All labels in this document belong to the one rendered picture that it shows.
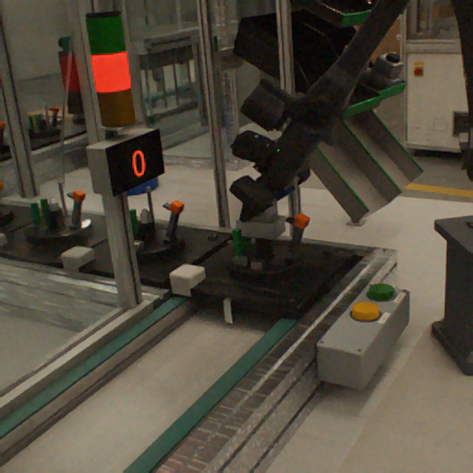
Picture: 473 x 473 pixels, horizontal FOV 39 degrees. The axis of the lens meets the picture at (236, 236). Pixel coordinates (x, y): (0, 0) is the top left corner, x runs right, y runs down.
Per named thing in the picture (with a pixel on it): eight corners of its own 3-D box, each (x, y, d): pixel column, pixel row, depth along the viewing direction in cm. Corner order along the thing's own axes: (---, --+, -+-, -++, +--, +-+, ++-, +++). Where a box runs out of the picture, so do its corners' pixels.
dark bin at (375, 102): (379, 106, 131) (393, 72, 127) (343, 120, 122) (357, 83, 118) (272, 44, 143) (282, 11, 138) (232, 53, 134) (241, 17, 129)
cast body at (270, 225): (285, 231, 115) (283, 192, 113) (274, 240, 112) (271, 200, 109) (243, 225, 119) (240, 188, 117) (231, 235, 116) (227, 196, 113)
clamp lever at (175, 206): (176, 237, 127) (185, 203, 123) (171, 241, 125) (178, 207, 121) (162, 228, 128) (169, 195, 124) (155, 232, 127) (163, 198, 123)
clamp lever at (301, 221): (298, 255, 114) (311, 217, 110) (294, 259, 113) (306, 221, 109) (281, 246, 115) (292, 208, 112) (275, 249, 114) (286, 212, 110)
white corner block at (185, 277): (208, 287, 116) (205, 266, 115) (193, 298, 112) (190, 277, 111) (186, 284, 118) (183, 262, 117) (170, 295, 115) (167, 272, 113)
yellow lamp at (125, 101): (142, 120, 99) (138, 86, 97) (121, 127, 95) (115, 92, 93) (116, 119, 101) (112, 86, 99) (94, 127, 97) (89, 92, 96)
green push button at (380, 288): (397, 296, 107) (397, 285, 106) (389, 307, 103) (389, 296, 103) (373, 292, 109) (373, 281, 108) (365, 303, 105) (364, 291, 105)
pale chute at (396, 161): (411, 183, 149) (424, 171, 146) (382, 200, 140) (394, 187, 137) (333, 90, 154) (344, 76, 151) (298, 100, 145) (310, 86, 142)
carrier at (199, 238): (236, 243, 134) (230, 183, 130) (163, 293, 115) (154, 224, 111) (140, 229, 147) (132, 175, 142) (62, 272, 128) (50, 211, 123)
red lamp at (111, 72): (138, 86, 97) (133, 51, 95) (115, 91, 93) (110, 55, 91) (112, 85, 99) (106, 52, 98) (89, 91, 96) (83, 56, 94)
